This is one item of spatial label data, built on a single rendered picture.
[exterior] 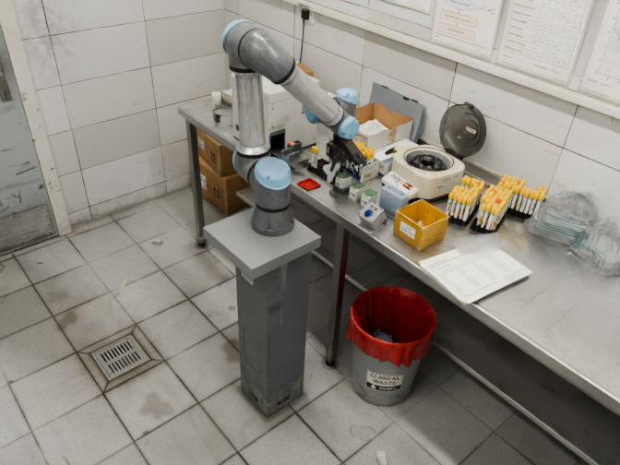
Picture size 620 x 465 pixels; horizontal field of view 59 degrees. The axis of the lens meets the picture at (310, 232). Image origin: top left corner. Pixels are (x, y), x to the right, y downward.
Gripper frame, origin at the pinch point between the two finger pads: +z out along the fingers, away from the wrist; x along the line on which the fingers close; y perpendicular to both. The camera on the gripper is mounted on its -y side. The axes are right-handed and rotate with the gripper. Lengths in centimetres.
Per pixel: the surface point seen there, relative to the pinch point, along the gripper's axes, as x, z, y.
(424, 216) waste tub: -8.9, 1.7, -34.5
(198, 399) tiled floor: 66, 94, 10
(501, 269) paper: -9, 5, -68
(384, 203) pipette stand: -3.3, 2.0, -19.5
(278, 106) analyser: 3.6, -17.4, 38.0
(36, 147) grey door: 72, 34, 162
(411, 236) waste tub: 4.1, 2.2, -39.6
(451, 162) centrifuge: -37.3, -5.6, -22.1
